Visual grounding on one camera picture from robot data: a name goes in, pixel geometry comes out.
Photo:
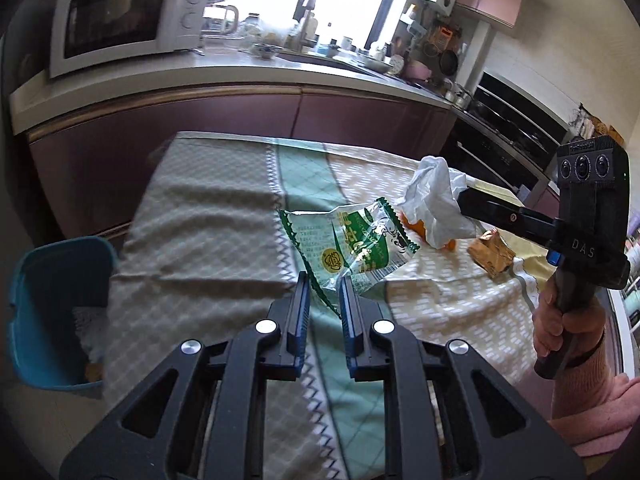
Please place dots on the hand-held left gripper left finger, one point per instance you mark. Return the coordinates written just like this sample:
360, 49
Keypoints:
300, 320

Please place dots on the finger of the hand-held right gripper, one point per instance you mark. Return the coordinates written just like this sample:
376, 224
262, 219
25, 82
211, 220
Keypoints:
505, 215

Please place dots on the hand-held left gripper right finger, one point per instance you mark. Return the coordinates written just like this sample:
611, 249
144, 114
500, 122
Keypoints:
349, 320

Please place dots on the gold snack packet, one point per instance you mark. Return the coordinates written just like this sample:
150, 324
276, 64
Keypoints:
492, 255

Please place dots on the white plastic bag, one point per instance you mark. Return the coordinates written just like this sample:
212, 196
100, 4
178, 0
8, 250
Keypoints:
430, 200

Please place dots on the green snack wrapper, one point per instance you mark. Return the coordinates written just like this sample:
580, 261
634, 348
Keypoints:
340, 240

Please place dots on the orange peel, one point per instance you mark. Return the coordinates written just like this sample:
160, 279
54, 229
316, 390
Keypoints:
415, 225

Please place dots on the blue plastic bin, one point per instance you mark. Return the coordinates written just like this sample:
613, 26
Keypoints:
40, 310

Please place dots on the person's right hand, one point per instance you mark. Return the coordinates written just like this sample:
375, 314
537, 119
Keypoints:
547, 320

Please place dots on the black integrated stove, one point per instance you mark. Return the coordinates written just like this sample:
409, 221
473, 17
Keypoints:
500, 130

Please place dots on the patterned green beige tablecloth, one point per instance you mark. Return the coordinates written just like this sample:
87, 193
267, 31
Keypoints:
200, 220

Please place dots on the hanging frying pan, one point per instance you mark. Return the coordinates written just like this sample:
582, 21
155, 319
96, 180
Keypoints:
448, 62

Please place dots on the pink basin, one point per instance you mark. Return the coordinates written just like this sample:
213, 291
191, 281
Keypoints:
417, 71

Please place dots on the steel bowl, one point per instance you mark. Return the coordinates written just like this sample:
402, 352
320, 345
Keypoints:
375, 64

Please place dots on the kitchen counter with pink cabinets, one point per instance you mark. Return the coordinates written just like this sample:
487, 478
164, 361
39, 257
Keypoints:
200, 120

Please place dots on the steel sink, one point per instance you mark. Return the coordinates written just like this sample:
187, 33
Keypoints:
325, 60

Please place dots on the steel kitchen faucet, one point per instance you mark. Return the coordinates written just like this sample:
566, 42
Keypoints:
306, 30

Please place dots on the small patterned bowl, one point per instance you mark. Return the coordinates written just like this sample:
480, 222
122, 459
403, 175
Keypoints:
264, 50

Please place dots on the clear plastic bag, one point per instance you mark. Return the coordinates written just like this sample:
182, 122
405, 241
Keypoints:
265, 30

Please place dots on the glass electric kettle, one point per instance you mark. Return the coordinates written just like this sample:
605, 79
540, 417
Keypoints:
220, 20

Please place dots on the white microwave oven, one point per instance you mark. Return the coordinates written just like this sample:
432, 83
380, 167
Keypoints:
115, 20

